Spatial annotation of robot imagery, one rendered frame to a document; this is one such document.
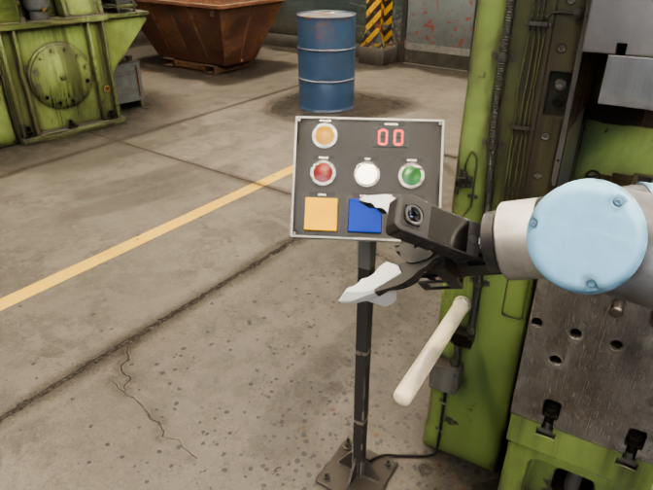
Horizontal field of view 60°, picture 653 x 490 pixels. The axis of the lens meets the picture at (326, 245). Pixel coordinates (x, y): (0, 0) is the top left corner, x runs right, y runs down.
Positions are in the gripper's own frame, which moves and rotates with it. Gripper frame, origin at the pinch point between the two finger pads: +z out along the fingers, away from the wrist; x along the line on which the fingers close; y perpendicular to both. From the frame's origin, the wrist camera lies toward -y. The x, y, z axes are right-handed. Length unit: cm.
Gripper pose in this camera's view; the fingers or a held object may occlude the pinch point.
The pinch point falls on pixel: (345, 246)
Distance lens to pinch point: 75.3
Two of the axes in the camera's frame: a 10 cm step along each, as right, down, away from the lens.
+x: 2.0, -8.8, 4.2
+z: -8.2, 0.8, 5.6
